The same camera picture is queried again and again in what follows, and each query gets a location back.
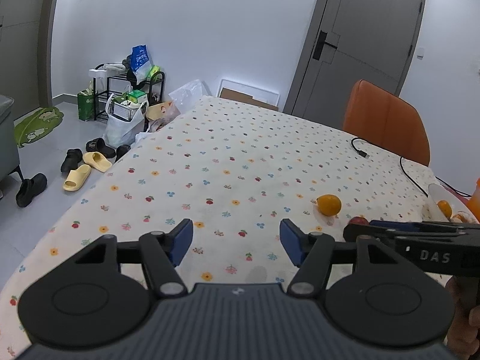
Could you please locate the yellow slipper back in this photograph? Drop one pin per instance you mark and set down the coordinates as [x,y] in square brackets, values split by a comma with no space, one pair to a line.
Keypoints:
[97,161]

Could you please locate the clear plastic bag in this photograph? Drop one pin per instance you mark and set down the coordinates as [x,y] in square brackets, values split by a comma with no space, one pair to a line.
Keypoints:
[185,97]

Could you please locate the small white wall switch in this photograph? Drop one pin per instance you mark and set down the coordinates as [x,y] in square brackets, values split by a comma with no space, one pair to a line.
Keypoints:
[420,52]

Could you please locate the grey door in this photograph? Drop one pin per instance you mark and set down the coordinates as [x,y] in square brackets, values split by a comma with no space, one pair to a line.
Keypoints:
[375,41]

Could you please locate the yellow slipper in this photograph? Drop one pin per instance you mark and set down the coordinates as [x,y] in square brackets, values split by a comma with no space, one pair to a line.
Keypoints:
[76,178]
[97,161]

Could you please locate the black metal shelf rack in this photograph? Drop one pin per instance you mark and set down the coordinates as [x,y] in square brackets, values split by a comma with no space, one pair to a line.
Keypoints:
[119,82]

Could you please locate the floral white tablecloth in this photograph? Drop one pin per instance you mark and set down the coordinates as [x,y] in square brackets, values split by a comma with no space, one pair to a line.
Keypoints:
[236,171]

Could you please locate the dark red plum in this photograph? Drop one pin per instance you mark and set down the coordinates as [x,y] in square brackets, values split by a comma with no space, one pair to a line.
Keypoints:
[360,220]

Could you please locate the black door handle lock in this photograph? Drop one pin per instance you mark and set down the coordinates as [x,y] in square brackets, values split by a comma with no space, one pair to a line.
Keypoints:
[320,44]

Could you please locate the white framed cardboard panel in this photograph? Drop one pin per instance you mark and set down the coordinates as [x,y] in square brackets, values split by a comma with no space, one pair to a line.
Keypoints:
[248,94]

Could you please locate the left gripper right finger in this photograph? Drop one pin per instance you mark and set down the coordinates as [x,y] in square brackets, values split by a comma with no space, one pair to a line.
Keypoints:
[311,253]

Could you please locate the orange lidded plastic cup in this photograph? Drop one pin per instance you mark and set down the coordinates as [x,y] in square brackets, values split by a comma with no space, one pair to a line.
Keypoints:
[473,203]

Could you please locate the black slipper back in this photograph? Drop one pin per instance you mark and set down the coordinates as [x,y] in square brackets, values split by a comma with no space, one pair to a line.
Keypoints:
[99,145]

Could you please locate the green carton box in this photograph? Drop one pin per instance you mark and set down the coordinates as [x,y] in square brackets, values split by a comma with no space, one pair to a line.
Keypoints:
[86,104]

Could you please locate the orange leather chair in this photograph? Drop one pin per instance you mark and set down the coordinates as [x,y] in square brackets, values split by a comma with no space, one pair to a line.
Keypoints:
[386,121]

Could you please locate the blue plastic bag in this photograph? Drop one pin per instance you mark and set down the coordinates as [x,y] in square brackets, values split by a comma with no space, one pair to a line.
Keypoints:
[140,63]

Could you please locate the large orange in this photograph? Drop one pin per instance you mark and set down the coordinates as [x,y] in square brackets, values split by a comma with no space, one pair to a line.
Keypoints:
[445,207]

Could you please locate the small mandarin orange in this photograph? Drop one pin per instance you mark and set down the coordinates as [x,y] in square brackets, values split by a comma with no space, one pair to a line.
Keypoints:
[329,205]

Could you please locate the green frog floor mat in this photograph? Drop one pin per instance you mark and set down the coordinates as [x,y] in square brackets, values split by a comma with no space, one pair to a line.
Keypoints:
[36,126]

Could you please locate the black shoe near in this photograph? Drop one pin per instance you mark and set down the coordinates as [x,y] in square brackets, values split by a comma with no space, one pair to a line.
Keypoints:
[30,188]

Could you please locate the person right hand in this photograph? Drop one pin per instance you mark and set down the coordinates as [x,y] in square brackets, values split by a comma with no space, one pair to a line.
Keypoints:
[462,337]

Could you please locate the white ceramic bowl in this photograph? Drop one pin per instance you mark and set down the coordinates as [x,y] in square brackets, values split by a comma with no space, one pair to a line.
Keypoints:
[436,193]

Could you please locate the yellow slipper front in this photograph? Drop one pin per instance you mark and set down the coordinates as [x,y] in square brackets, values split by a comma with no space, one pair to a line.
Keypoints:
[76,178]

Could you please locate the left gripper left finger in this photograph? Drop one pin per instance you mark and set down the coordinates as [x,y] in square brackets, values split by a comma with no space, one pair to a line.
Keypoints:
[161,253]

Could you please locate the white plastic shopping bag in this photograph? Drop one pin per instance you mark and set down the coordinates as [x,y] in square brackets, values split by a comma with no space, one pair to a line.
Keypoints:
[123,122]

